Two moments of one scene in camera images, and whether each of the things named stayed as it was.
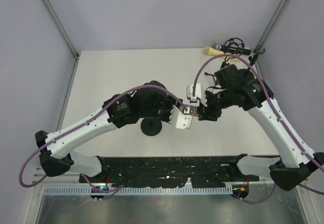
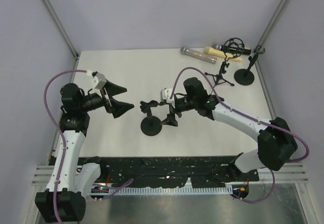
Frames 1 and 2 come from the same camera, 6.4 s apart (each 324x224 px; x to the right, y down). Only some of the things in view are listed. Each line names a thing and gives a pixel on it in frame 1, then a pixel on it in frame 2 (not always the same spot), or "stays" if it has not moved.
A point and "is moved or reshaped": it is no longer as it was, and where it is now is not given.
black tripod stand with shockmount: [233, 46] stays
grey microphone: [192, 110] is moved or reshaped
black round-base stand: [151, 126] stays
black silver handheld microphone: [233, 49] stays
